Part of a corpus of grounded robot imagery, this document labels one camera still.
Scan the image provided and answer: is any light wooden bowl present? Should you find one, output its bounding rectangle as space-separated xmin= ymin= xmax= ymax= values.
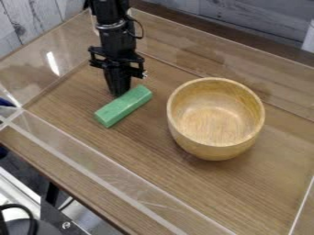
xmin=167 ymin=77 xmax=264 ymax=161

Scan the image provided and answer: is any black metal bracket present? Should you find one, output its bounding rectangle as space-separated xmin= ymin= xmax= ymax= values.
xmin=37 ymin=200 xmax=91 ymax=235

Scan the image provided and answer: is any clear acrylic tray enclosure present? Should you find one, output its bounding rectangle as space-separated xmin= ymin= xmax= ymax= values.
xmin=0 ymin=10 xmax=314 ymax=235

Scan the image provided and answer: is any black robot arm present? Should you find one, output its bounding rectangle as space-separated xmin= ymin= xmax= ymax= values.
xmin=88 ymin=0 xmax=144 ymax=97

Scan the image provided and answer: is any green rectangular block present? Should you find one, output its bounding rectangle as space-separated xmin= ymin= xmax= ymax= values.
xmin=95 ymin=85 xmax=152 ymax=128

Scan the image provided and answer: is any black cable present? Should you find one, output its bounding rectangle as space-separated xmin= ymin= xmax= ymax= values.
xmin=0 ymin=203 xmax=39 ymax=235

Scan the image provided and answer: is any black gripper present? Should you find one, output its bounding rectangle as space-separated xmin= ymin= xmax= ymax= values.
xmin=88 ymin=25 xmax=144 ymax=96

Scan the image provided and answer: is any black table leg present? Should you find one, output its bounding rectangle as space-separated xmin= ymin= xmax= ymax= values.
xmin=45 ymin=183 xmax=60 ymax=207

